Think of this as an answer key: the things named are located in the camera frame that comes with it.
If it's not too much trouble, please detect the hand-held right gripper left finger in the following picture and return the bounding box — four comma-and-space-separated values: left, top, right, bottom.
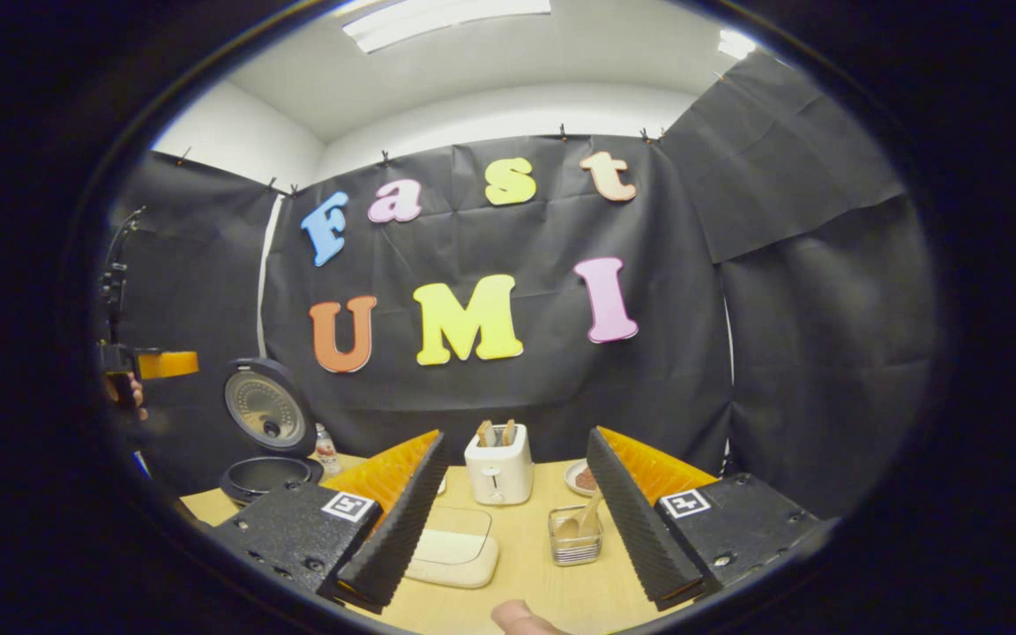
213, 430, 452, 614

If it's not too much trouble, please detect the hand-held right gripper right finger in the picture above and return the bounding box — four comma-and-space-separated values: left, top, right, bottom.
585, 426, 831, 611

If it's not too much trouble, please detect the wire chopstick holder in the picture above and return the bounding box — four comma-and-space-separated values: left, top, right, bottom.
548, 504, 604, 566

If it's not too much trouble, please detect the wooden spoon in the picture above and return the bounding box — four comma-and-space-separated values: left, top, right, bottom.
556, 494, 604, 541

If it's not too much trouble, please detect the silver black rice cooker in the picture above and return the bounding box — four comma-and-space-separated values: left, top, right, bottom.
220, 357, 325, 508

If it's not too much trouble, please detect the clear plastic rice container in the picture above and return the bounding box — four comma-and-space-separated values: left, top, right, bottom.
402, 505, 500, 589

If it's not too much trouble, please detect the white round plate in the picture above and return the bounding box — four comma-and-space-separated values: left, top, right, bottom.
564, 459, 601, 497

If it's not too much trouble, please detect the clear drink bottle red label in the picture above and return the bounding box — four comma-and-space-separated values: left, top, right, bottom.
314, 423, 341, 477

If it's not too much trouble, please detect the white toaster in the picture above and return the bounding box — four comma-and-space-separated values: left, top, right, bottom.
464, 423, 534, 506

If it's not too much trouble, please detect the large ceiling light panel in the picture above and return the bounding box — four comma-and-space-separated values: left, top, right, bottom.
340, 0, 553, 54

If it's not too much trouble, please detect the small ceiling light panel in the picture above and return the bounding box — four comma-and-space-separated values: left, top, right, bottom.
718, 28, 758, 61

